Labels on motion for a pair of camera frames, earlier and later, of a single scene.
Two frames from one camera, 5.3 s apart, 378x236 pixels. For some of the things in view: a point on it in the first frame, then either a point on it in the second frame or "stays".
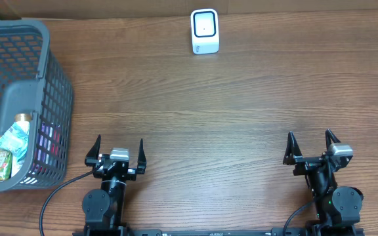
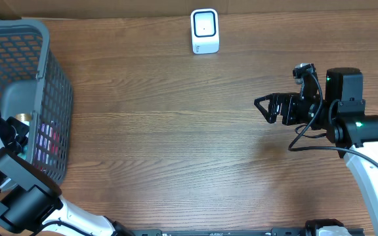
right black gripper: [293, 155] → [288, 100]
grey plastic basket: [18, 75] stays
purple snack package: [48, 145] stays
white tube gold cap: [23, 120] stays
